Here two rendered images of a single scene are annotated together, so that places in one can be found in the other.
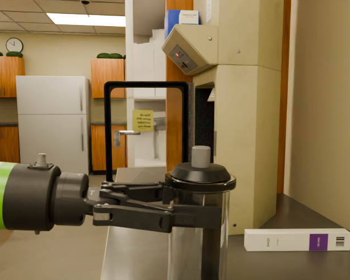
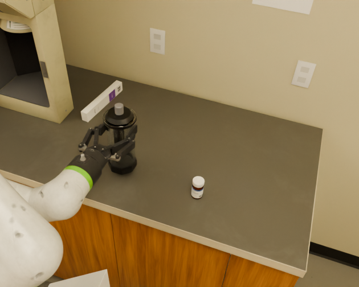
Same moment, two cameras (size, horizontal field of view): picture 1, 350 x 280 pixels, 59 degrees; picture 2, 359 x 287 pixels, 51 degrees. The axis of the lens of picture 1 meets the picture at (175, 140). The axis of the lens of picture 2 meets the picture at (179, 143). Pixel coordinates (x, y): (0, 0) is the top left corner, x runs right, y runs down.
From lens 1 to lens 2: 101 cm
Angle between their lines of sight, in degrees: 67
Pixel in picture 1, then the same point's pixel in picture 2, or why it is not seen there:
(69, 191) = (101, 159)
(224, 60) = (37, 10)
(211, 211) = (135, 128)
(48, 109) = not seen: outside the picture
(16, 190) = (93, 173)
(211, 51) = (29, 8)
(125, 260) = (47, 172)
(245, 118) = (56, 43)
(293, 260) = not seen: hidden behind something
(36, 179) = (93, 164)
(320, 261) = not seen: hidden behind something
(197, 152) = (121, 109)
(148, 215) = (130, 146)
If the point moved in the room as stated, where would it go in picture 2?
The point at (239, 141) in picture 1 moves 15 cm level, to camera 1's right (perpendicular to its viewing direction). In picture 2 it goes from (57, 60) to (82, 43)
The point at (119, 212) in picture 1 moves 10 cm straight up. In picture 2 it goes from (123, 152) to (121, 127)
